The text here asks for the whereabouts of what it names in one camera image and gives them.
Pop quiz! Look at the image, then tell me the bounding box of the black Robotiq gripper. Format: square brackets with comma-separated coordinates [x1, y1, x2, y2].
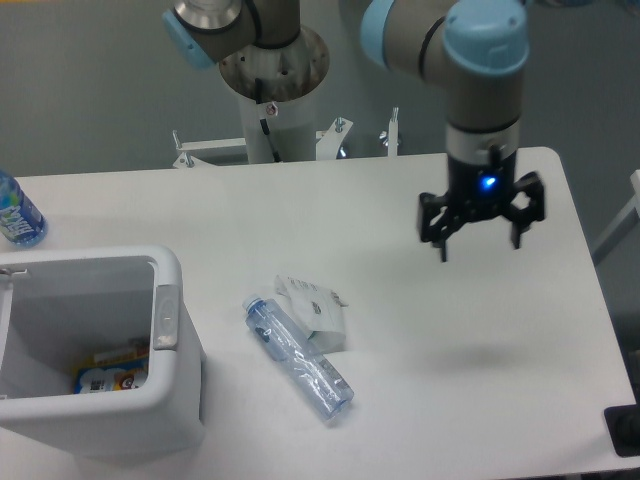
[417, 153, 546, 263]

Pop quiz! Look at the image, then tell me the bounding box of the white paper bag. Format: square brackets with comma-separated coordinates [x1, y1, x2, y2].
[274, 275, 347, 353]

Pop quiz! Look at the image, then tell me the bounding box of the clear plastic bottle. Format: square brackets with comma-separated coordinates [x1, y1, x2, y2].
[243, 295, 354, 421]

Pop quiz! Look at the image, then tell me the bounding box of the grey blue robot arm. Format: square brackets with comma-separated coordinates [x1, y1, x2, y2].
[162, 1, 546, 251]

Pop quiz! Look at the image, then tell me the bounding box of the white trash can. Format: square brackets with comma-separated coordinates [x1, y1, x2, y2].
[1, 246, 205, 457]

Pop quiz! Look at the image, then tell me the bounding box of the black clamp at table corner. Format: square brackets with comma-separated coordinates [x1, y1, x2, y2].
[604, 404, 639, 458]

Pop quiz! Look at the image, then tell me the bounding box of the yellow blue snack wrapper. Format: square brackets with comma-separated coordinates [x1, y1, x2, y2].
[73, 340, 150, 394]

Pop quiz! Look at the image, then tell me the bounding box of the blue labelled water bottle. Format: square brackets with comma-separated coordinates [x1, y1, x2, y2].
[1, 171, 48, 248]

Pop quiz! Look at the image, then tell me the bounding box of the white right clamp bracket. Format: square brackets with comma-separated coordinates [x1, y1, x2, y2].
[379, 106, 401, 157]

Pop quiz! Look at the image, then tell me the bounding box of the white middle frame bracket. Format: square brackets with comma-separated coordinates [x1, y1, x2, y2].
[316, 117, 354, 161]

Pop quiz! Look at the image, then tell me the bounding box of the white frame bracket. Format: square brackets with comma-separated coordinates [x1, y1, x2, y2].
[316, 117, 354, 161]
[172, 130, 248, 169]

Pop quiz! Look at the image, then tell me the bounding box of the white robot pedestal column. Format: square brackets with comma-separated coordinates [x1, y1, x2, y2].
[219, 26, 330, 164]

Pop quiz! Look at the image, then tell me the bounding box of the black cable on pedestal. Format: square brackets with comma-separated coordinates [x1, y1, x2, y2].
[254, 77, 283, 164]

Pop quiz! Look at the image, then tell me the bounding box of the white left frame bracket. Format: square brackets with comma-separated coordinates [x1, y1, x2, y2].
[172, 130, 248, 169]

